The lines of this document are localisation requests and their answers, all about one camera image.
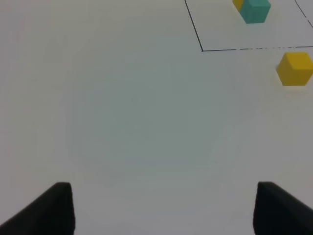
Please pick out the teal template block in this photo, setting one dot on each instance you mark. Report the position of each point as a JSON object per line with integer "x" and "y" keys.
{"x": 255, "y": 11}

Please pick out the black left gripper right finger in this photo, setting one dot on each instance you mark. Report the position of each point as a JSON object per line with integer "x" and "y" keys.
{"x": 277, "y": 212}

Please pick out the yellow template block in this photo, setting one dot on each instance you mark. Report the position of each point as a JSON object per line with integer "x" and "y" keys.
{"x": 238, "y": 4}

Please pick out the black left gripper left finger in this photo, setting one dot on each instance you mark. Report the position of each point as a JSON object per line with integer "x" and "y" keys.
{"x": 52, "y": 213}

